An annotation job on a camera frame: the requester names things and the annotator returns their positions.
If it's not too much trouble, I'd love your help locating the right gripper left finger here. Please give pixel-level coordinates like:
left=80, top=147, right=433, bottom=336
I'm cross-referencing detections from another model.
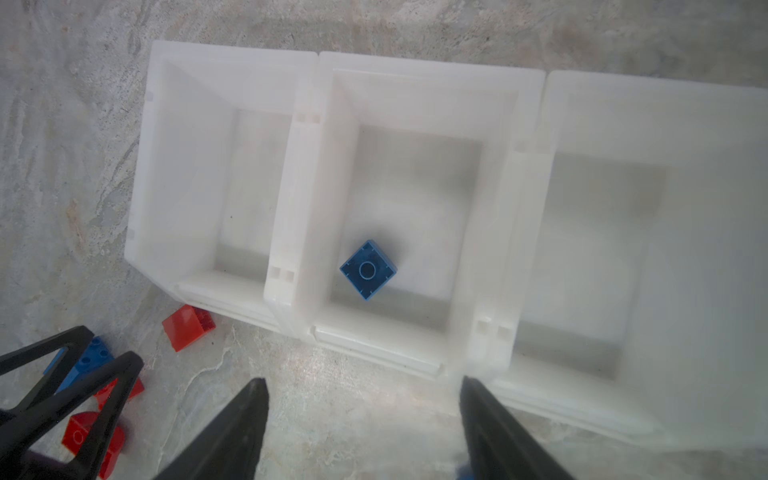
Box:
left=157, top=378, right=269, bottom=479

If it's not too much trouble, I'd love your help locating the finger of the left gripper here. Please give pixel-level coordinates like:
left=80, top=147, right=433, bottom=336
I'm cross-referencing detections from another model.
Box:
left=0, top=325, right=96, bottom=415
left=0, top=351, right=146, bottom=480

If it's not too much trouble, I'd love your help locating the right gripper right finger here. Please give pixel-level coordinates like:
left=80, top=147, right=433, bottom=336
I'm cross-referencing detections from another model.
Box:
left=459, top=376, right=573, bottom=480

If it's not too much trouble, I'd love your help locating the blue lego brick tall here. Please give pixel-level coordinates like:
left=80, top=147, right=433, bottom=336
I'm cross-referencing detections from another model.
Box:
left=56, top=336, right=114, bottom=392

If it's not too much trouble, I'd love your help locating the red sloped lego brick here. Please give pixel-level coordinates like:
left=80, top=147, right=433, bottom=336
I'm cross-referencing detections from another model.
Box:
left=162, top=305, right=216, bottom=352

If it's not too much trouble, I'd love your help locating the blue square lego brick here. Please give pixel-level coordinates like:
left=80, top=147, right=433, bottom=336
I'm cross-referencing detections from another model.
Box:
left=340, top=240, right=397, bottom=301

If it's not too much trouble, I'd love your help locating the left white bin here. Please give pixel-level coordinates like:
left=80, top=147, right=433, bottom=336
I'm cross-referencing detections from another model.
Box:
left=125, top=40, right=318, bottom=331

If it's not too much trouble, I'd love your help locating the white bin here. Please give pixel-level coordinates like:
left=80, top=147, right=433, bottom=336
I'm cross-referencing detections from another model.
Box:
left=487, top=71, right=767, bottom=450
left=263, top=50, right=547, bottom=380
left=125, top=40, right=318, bottom=331

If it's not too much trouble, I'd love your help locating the right white bin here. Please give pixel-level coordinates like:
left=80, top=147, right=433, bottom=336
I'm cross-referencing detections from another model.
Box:
left=487, top=71, right=767, bottom=450

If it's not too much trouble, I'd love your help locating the middle white bin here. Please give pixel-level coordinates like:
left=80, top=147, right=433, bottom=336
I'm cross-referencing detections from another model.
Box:
left=263, top=50, right=547, bottom=380

